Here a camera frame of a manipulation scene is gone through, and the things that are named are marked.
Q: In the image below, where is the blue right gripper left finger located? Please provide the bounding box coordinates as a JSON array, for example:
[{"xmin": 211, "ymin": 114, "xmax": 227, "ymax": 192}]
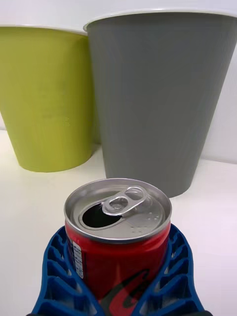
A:
[{"xmin": 29, "ymin": 226, "xmax": 106, "ymax": 316}]

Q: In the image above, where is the red drink can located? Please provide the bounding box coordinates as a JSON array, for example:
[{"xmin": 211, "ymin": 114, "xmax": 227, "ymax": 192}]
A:
[{"xmin": 63, "ymin": 178, "xmax": 172, "ymax": 308}]

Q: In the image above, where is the yellow-green plastic bin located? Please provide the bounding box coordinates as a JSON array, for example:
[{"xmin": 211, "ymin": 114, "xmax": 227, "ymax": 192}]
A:
[{"xmin": 0, "ymin": 24, "xmax": 96, "ymax": 173}]

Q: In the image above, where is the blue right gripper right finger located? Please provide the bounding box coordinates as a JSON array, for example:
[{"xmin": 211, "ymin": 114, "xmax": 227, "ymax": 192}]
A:
[{"xmin": 134, "ymin": 223, "xmax": 207, "ymax": 316}]

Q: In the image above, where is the grey plastic bin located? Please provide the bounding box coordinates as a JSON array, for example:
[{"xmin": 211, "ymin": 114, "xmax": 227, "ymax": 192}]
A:
[{"xmin": 83, "ymin": 8, "xmax": 237, "ymax": 198}]

